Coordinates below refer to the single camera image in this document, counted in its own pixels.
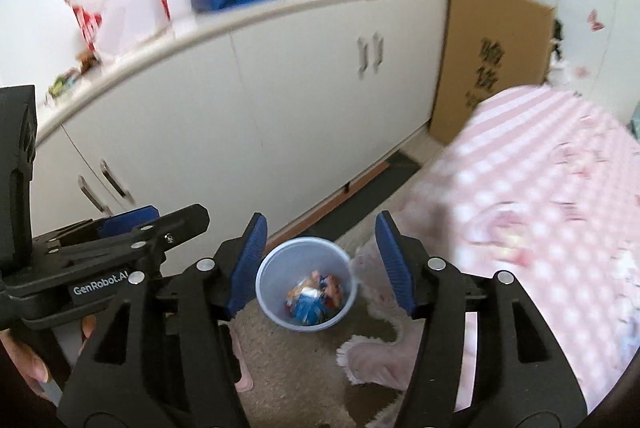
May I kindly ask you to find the blue snack wrappers pile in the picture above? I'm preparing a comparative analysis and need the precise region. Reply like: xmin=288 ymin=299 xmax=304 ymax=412
xmin=285 ymin=271 xmax=345 ymax=326

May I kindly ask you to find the white low cabinet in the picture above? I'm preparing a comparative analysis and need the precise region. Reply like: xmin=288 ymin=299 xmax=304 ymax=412
xmin=29 ymin=0 xmax=452 ymax=279

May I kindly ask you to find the person's left hand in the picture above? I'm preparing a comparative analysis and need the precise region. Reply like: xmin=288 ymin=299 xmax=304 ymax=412
xmin=0 ymin=314 xmax=98 ymax=401

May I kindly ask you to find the brown cardboard box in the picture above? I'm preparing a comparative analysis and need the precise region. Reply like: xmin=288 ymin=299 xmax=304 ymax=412
xmin=430 ymin=0 xmax=554 ymax=144

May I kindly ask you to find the light blue trash bin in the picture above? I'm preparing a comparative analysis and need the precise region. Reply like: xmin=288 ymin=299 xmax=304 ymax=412
xmin=255 ymin=237 xmax=358 ymax=333

